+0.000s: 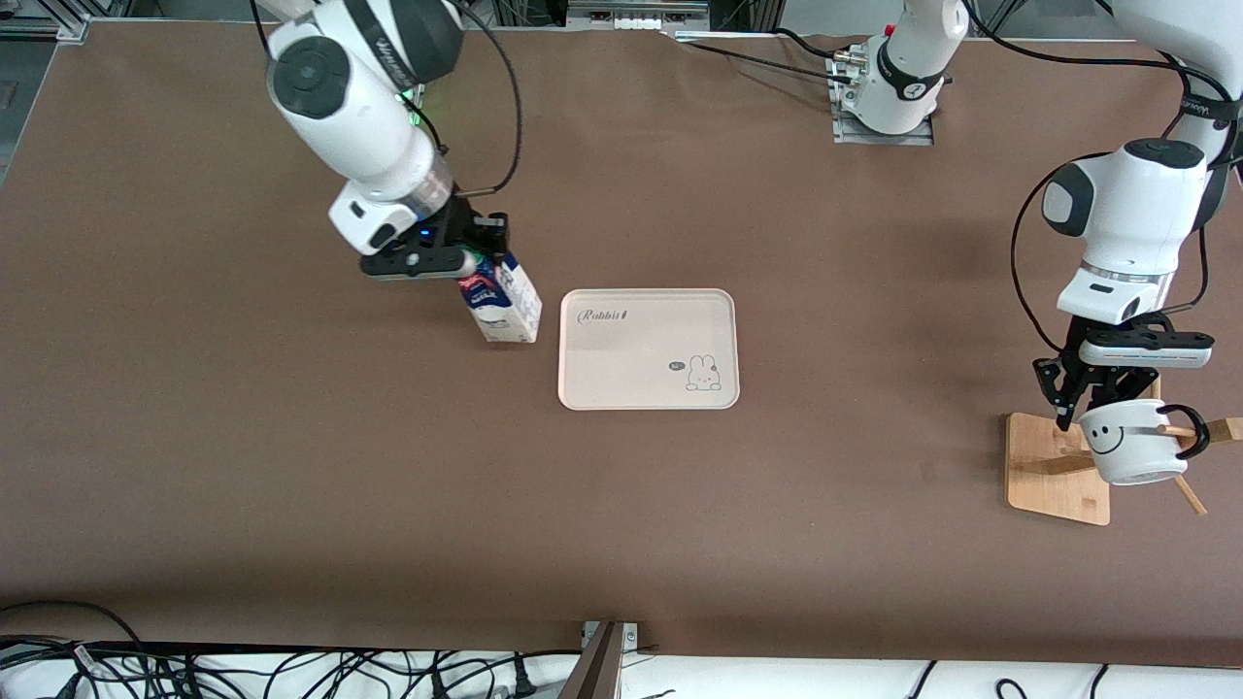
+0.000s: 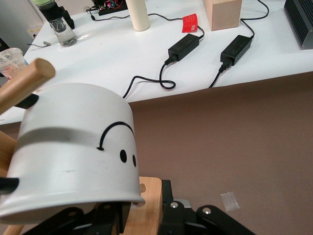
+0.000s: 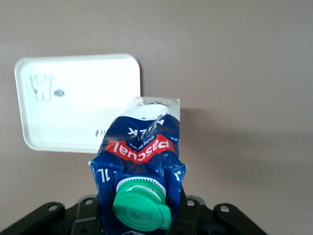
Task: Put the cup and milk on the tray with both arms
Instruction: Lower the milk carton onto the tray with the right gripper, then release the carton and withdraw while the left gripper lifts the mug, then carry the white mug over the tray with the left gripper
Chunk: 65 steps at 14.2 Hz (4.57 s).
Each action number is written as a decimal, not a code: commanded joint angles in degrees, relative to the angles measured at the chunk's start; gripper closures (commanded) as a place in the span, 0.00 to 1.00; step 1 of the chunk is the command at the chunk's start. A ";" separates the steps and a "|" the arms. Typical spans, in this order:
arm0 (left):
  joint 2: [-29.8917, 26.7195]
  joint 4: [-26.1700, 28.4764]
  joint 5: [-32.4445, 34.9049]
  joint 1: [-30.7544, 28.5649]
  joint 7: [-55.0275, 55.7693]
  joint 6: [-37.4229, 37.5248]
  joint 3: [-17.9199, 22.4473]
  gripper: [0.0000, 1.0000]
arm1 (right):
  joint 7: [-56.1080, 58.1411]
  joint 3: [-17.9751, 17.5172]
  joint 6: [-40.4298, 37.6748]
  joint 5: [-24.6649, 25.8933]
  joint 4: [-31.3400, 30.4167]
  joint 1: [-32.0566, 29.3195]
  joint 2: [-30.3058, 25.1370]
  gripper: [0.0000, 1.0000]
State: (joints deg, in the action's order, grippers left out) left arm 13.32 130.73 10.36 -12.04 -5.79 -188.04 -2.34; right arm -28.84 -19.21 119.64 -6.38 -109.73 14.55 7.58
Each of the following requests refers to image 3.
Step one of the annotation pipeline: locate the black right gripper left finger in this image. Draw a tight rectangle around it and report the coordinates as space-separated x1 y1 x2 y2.
0 194 100 235

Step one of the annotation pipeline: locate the white rectangular tray rabbit print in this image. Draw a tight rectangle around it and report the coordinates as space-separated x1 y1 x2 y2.
14 53 142 154

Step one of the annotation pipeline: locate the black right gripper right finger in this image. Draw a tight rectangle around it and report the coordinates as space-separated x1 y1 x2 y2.
171 195 267 235

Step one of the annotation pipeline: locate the blue white milk carton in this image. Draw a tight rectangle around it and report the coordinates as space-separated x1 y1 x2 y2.
88 96 188 235

